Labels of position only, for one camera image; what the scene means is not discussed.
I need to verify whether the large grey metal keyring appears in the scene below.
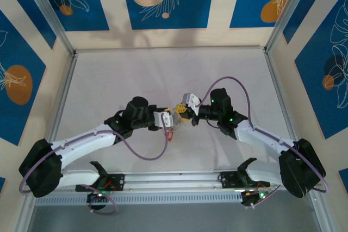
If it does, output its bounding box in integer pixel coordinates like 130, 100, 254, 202
167, 112, 183, 135

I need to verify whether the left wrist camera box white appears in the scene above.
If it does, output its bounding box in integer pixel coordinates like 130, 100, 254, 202
153, 111, 175, 128

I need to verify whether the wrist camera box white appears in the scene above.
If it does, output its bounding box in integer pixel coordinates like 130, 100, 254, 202
182, 93, 203, 116
153, 111, 175, 128

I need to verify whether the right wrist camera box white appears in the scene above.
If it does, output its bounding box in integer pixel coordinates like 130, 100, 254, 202
182, 93, 203, 116

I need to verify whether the aluminium mounting rail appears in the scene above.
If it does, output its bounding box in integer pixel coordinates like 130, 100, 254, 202
23, 167, 323, 196

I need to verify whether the aluminium table side rail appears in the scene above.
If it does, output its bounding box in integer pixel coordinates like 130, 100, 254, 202
263, 49, 307, 168
39, 52, 79, 173

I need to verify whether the slotted grey cable duct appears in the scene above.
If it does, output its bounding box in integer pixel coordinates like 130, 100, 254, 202
34, 191, 244, 206

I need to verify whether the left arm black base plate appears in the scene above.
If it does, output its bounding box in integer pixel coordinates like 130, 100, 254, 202
75, 173, 126, 192

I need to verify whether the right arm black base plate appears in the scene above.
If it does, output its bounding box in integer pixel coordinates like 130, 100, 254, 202
219, 171, 271, 189

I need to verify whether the aluminium frame post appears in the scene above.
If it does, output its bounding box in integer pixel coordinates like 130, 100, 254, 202
20, 0, 76, 56
264, 0, 313, 53

